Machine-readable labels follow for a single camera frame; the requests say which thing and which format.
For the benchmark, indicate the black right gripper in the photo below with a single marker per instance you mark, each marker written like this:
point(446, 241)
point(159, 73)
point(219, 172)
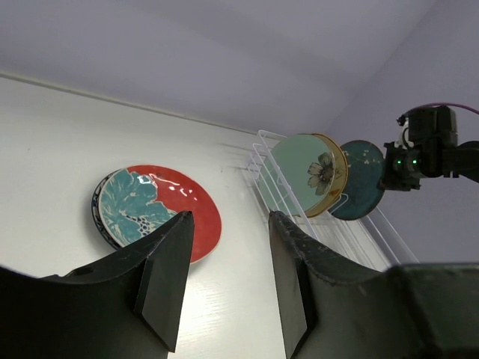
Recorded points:
point(432, 129)

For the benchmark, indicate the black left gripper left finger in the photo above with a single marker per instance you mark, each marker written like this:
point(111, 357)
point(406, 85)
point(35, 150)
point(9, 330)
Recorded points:
point(125, 305)

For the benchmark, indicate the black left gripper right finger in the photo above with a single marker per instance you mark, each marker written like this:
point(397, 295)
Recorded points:
point(333, 307)

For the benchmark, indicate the dark teal brown-rimmed plate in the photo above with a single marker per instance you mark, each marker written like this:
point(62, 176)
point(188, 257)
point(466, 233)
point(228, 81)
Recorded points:
point(362, 192)

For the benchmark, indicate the red plate teal flower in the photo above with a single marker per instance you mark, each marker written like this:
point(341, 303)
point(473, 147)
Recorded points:
point(139, 199)

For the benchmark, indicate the blue floral white plate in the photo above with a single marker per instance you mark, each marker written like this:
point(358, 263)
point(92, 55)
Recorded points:
point(96, 214)

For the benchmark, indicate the light green plate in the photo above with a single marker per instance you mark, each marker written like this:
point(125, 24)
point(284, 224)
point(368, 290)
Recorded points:
point(283, 180)

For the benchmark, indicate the yellow cream plate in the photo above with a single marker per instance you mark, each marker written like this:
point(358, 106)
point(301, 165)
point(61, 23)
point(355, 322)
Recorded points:
point(328, 176)

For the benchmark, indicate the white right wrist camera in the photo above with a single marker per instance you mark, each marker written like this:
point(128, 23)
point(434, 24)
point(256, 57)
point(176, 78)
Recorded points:
point(403, 140)

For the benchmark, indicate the white wire dish rack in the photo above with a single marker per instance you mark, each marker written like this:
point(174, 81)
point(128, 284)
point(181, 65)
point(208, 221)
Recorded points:
point(371, 241)

